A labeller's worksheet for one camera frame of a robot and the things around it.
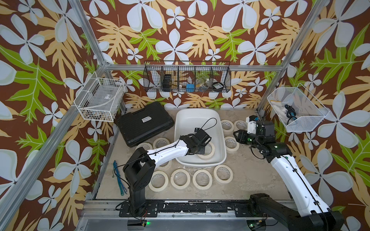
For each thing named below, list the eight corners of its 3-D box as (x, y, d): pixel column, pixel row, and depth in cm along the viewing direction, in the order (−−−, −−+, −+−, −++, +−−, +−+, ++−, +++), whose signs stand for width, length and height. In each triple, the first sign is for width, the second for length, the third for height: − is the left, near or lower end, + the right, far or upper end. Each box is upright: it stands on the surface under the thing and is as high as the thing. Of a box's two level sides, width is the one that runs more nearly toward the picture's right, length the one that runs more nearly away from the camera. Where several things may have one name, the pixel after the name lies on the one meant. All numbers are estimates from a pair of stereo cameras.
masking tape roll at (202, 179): (192, 189, 82) (193, 188, 80) (192, 171, 89) (192, 169, 86) (212, 189, 82) (213, 188, 80) (210, 171, 89) (211, 169, 86)
